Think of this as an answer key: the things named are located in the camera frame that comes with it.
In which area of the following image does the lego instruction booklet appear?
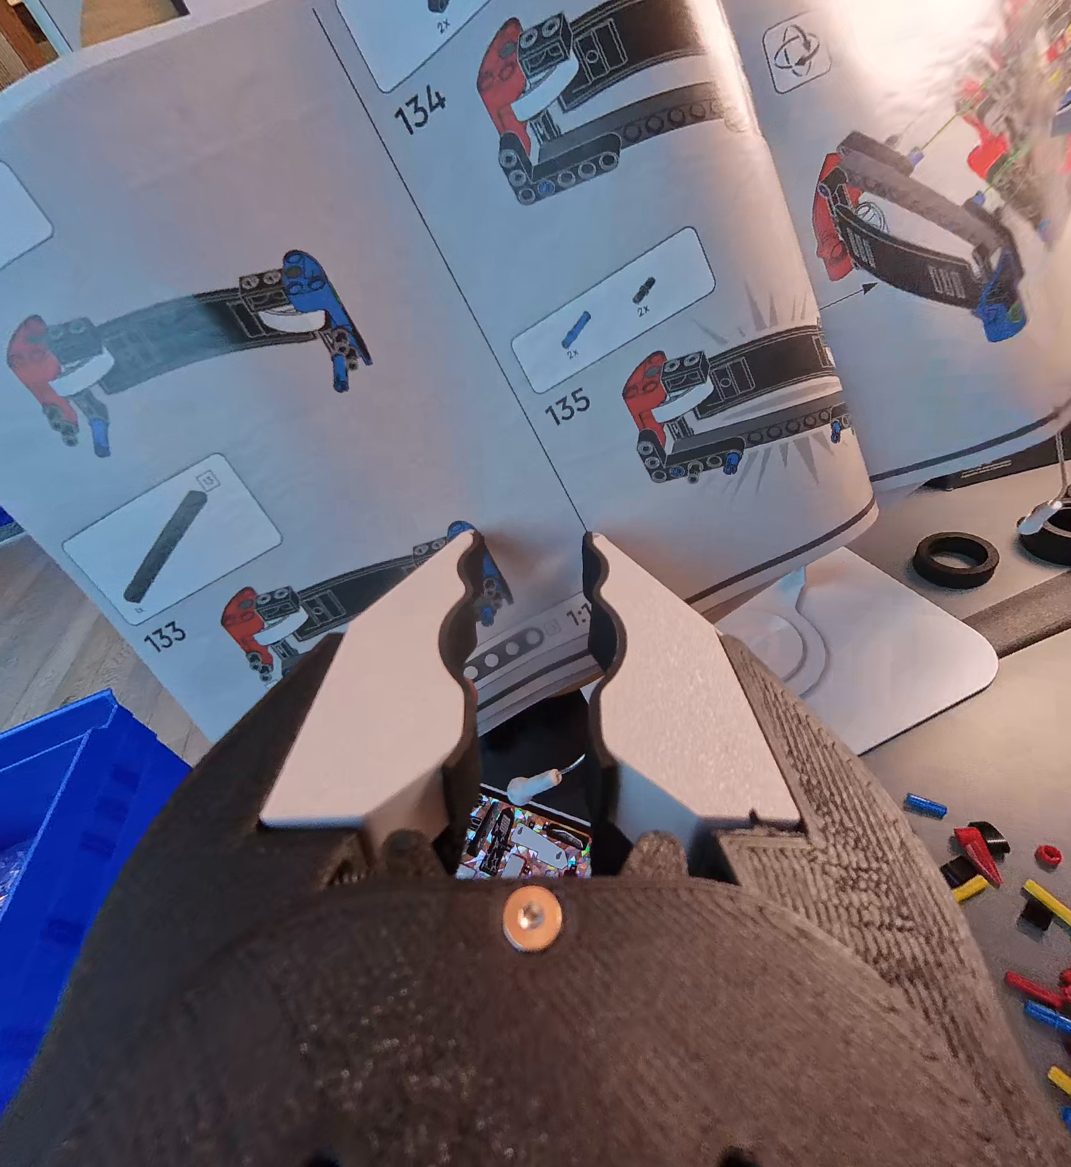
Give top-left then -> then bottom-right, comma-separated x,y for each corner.
0,0 -> 1071,744

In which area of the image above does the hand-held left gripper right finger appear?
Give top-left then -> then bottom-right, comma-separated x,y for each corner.
581,533 -> 805,875

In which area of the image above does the pile of small lego pieces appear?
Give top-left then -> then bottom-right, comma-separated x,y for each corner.
904,792 -> 1071,1152

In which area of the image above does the blue plastic bin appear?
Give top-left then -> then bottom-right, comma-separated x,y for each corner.
0,688 -> 194,1167

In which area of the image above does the white book stand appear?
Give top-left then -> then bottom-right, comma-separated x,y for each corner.
503,419 -> 1071,805

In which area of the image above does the lego sticker sheet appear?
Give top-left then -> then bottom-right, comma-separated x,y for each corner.
456,793 -> 593,881

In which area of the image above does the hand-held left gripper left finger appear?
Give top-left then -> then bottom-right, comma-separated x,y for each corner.
261,531 -> 488,875

